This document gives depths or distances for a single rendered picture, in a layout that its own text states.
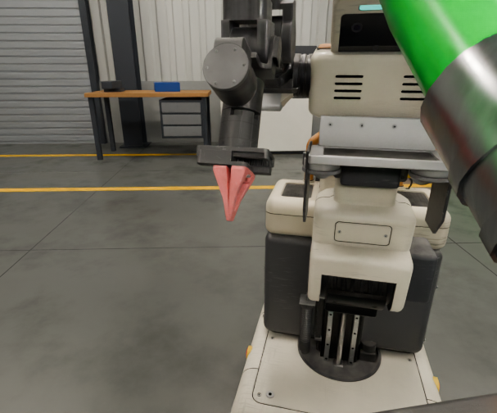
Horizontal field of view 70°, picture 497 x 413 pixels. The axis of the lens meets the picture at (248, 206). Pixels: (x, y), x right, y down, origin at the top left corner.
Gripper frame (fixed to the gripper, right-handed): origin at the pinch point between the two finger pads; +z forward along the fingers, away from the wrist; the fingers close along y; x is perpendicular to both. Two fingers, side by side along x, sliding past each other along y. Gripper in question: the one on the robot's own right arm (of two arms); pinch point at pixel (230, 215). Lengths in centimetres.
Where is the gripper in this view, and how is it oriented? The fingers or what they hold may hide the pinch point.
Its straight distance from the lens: 50.5
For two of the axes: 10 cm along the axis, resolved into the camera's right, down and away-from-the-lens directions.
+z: -1.0, 9.9, -0.7
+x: 2.1, 0.9, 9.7
